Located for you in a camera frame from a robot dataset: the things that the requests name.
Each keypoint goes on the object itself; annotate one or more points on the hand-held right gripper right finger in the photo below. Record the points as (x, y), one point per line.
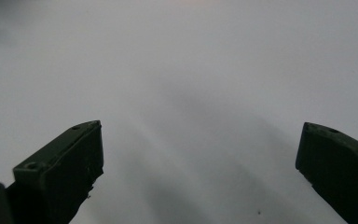
(341, 168)

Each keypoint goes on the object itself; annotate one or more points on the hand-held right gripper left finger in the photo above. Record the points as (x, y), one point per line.
(65, 168)

